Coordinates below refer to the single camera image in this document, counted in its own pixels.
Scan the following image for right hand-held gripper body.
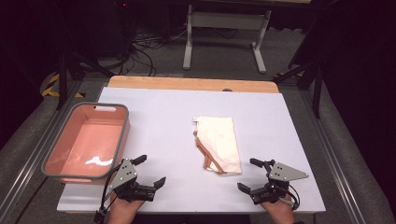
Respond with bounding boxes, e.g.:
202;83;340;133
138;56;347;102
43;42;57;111
251;159;310;205

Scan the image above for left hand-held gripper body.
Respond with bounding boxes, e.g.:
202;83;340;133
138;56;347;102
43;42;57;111
107;158;157;203

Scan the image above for cream cloth bag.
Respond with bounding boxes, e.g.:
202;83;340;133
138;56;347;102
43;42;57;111
191;116;243;175

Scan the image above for pink plastic basket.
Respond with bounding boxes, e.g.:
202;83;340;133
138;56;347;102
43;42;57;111
41;102;131;185

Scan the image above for person's right hand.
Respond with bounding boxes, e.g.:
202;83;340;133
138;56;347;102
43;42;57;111
260;194;296;224

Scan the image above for person's left hand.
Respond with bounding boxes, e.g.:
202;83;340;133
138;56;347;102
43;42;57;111
106;195;146;224

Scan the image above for white table mat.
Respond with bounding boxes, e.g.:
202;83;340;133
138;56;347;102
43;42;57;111
56;86;327;215

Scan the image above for black tripod stand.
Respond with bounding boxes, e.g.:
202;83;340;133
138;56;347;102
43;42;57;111
272;18;326;119
52;0;116;111

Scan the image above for yellow black hazard tape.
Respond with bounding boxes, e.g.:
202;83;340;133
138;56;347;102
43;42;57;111
41;73;86;99

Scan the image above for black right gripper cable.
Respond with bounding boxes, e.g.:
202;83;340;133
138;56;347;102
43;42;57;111
284;184;301;211

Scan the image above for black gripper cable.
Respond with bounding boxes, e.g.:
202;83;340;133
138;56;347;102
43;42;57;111
93;164;123;224
284;184;301;211

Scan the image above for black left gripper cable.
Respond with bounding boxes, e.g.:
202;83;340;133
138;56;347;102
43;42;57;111
93;164;123;224

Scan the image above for black floor cables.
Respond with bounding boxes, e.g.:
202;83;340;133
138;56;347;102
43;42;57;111
102;27;241;77

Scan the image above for grey metal table frame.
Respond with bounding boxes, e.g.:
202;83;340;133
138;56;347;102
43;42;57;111
182;3;273;75

